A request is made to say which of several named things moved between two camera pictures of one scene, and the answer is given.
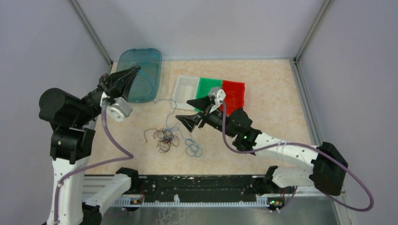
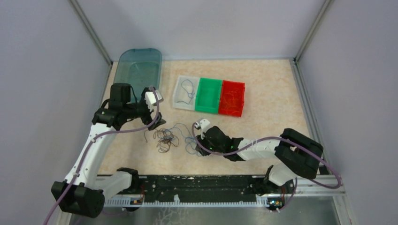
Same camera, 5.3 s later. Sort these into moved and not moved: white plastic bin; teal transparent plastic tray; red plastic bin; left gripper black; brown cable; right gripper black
Moved: right gripper black; left gripper black
Not moved: red plastic bin; brown cable; white plastic bin; teal transparent plastic tray
